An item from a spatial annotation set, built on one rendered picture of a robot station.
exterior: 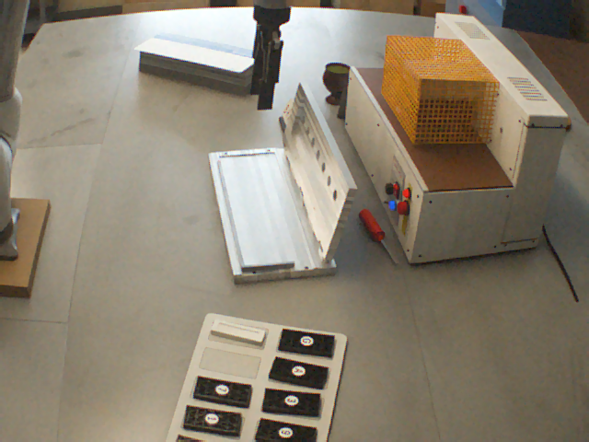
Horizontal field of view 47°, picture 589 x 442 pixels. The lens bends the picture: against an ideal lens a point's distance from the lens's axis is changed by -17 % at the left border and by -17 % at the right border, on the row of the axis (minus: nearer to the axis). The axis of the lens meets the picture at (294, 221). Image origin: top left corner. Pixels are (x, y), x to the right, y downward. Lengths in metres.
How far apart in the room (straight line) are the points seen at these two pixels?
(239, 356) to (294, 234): 0.37
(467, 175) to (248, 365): 0.60
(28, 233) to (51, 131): 0.51
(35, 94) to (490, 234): 1.46
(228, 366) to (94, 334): 0.28
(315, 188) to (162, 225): 0.34
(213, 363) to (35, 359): 0.37
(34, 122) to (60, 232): 0.56
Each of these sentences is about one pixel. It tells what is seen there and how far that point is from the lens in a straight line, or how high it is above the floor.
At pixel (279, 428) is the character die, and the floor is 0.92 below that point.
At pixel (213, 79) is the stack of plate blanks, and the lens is 2.24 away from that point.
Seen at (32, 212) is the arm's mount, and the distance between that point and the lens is 1.77.
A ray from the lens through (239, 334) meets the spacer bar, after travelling 1.45.
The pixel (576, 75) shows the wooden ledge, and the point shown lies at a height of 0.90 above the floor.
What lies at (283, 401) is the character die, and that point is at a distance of 1.34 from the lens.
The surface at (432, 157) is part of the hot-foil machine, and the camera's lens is 1.65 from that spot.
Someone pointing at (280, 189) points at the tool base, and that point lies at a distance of 1.80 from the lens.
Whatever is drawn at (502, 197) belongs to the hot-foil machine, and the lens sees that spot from 1.64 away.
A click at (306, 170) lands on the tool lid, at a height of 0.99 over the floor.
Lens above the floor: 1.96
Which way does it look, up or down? 38 degrees down
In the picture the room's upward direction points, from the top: 4 degrees clockwise
